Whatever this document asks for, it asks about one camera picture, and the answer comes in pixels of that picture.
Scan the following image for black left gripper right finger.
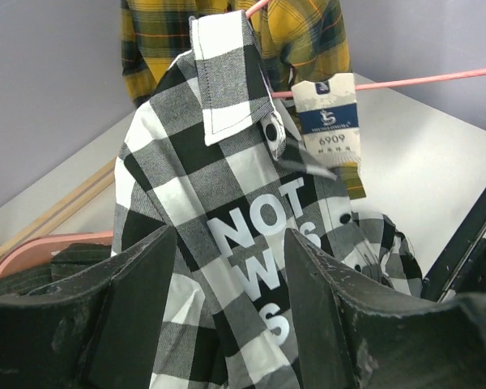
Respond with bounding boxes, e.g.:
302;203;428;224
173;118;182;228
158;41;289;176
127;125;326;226
284;229;486;388

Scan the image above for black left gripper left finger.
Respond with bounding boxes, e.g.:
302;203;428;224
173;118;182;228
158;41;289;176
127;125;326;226
0;226;177;388

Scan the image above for black white checked shirt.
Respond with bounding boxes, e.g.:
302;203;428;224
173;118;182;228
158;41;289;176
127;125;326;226
112;11;422;388

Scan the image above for yellow green plaid shirt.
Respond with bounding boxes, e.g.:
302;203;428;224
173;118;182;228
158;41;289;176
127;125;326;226
115;1;350;209

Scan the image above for dark green striped shirt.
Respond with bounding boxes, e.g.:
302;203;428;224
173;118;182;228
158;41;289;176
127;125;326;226
0;243;111;296

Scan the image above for white blue shirt tag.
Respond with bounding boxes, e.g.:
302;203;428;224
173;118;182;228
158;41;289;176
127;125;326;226
292;73;361;169

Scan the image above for pink plastic laundry basket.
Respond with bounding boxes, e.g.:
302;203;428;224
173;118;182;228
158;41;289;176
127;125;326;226
0;230;113;278

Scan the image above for wooden clothes rack frame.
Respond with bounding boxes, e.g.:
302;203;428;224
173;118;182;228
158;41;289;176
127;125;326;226
0;158;116;259

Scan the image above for pink wire hanger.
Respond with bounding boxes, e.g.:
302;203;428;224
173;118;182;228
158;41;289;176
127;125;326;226
245;0;486;98

